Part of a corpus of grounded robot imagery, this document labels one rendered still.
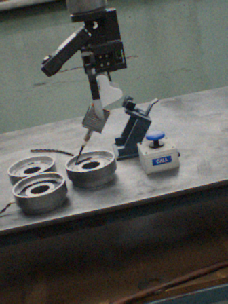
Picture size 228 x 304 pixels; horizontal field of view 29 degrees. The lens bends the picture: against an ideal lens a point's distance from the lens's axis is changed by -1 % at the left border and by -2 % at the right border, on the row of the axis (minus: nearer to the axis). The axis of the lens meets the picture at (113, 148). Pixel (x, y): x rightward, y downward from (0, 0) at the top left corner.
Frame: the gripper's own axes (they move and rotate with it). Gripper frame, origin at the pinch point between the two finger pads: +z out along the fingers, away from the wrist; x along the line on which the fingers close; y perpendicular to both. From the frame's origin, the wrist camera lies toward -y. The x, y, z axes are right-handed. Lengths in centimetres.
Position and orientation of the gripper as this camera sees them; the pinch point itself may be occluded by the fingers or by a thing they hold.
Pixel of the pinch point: (98, 112)
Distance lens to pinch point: 92.1
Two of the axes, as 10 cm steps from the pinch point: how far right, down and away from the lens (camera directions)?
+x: -0.9, -3.5, 9.3
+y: 9.8, -2.0, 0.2
